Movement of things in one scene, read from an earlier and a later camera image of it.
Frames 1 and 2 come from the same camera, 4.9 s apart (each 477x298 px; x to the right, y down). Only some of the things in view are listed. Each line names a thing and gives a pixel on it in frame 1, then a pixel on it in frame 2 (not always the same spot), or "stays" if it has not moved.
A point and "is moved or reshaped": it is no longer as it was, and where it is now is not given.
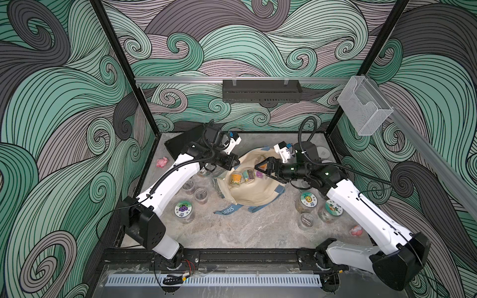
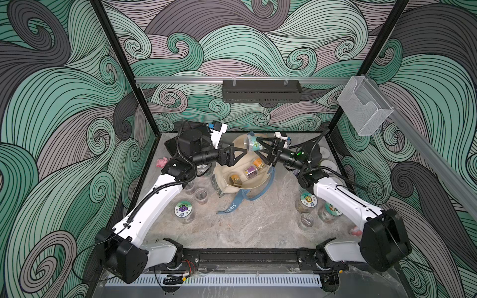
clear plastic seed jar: (201, 195) stays
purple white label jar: (259, 174) to (251, 172)
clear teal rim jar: (330, 212) stays
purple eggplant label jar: (184, 212) stays
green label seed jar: (323, 152) stays
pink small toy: (161, 162) stays
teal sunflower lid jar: (307, 200) stays
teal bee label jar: (245, 175) to (251, 144)
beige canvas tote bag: (247, 185) is moved or reshaped
